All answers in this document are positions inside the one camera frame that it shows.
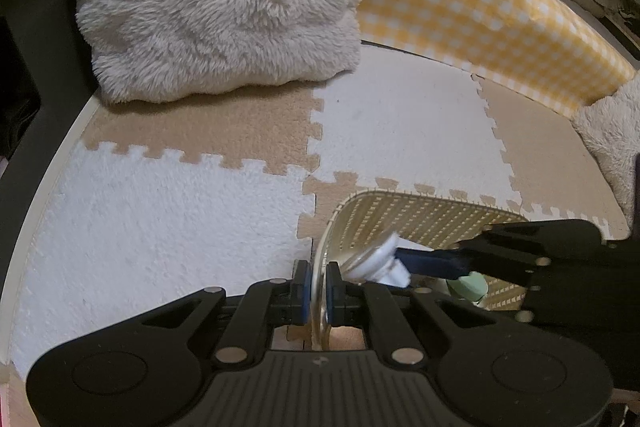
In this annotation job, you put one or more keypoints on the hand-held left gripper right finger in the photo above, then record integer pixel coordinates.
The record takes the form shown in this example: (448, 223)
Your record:
(332, 297)

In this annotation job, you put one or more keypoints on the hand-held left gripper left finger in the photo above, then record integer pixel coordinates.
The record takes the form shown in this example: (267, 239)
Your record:
(301, 297)

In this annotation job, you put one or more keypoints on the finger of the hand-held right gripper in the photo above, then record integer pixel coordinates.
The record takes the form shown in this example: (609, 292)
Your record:
(430, 263)

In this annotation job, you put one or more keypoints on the green round lid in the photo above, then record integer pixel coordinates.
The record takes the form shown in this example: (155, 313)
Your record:
(470, 287)

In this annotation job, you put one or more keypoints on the white suction cup hook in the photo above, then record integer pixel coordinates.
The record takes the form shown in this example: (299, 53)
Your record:
(380, 257)

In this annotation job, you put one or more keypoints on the cream perforated plastic basket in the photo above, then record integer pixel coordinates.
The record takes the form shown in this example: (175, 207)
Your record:
(380, 217)

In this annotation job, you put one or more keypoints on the foam puzzle mat tiles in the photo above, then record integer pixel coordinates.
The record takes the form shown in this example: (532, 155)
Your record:
(165, 217)

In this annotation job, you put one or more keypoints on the yellow checkered mattress cover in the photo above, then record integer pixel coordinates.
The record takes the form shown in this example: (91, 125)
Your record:
(465, 7)

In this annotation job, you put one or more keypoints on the black cabinet panel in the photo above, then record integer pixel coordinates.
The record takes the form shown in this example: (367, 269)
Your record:
(55, 32)

